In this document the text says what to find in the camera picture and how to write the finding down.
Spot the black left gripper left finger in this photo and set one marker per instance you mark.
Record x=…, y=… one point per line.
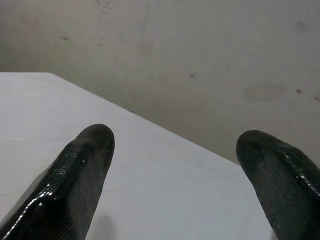
x=67, y=190

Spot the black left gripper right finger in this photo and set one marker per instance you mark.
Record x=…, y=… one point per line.
x=287, y=190

